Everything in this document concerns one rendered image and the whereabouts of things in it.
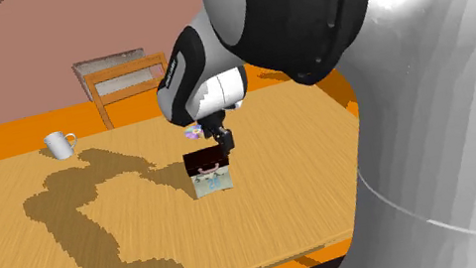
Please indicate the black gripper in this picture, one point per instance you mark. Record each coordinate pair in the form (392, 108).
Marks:
(221, 134)

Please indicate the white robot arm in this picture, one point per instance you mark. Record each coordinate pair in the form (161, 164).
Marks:
(436, 118)

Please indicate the shiny compact disc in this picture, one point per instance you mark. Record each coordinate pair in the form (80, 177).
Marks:
(193, 133)

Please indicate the dark box with pale front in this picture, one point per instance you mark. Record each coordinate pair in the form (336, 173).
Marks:
(209, 173)

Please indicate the wooden table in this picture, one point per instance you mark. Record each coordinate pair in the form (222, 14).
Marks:
(258, 218)

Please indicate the wooden chair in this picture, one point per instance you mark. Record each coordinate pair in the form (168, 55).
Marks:
(126, 82)

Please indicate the white mug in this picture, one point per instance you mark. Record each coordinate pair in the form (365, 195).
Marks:
(58, 145)

